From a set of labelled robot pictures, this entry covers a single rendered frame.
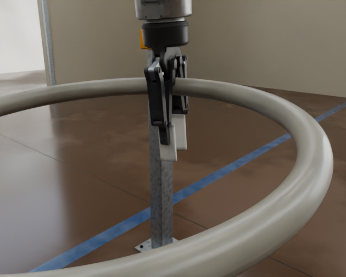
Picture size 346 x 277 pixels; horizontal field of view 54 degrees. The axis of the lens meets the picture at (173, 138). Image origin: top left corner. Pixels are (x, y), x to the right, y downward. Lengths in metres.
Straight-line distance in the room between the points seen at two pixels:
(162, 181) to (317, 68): 4.98
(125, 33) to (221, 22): 1.89
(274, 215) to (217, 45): 6.97
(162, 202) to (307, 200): 1.42
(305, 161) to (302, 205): 0.06
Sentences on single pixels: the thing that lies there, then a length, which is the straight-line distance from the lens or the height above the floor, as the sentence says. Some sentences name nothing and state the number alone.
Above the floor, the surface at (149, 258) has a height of 0.97.
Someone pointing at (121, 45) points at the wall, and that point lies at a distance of 6.75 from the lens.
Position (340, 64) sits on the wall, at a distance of 6.18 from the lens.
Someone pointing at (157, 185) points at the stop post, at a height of 0.38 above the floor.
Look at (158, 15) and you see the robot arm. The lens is 0.53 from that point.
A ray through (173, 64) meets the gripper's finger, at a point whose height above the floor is 1.03.
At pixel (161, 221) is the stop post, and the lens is 1.69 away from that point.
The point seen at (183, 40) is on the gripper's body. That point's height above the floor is 1.07.
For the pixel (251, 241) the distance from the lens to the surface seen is 0.20.
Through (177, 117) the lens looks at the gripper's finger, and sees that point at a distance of 0.62.
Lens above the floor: 1.09
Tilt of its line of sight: 18 degrees down
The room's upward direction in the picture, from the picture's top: straight up
